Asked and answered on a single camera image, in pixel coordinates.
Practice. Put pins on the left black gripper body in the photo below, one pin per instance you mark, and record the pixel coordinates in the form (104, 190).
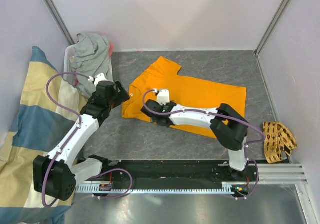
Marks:
(118, 98)

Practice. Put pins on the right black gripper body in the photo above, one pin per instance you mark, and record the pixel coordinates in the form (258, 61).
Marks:
(156, 120)

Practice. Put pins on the orange t shirt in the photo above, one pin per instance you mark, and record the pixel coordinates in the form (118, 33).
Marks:
(184, 90)

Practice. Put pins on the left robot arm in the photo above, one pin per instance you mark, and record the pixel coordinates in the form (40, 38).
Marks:
(56, 175)

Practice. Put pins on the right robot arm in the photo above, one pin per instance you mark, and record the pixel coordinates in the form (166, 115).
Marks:
(224, 122)

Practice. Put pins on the grey t shirt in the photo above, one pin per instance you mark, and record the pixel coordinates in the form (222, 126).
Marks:
(92, 56)

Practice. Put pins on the pink red garment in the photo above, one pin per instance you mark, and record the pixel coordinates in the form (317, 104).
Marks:
(111, 49)

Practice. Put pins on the white plastic basket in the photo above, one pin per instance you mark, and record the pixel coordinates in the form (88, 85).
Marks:
(68, 60)

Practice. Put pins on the blue yellow striped pillow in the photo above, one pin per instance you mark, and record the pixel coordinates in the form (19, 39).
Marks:
(47, 112)

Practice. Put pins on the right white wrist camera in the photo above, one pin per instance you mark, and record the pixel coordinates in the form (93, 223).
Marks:
(162, 96)

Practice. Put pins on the slotted cable duct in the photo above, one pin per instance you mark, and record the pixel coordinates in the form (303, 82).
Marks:
(95, 187)

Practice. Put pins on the aluminium rail profile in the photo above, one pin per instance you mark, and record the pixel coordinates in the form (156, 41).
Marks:
(283, 173)

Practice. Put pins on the left aluminium frame post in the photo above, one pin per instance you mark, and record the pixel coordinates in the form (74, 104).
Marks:
(59, 21)

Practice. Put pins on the aluminium frame post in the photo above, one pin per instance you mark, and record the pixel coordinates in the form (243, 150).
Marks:
(59, 21)
(272, 25)

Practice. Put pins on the right aluminium frame post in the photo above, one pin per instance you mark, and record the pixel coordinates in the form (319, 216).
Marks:
(272, 25)

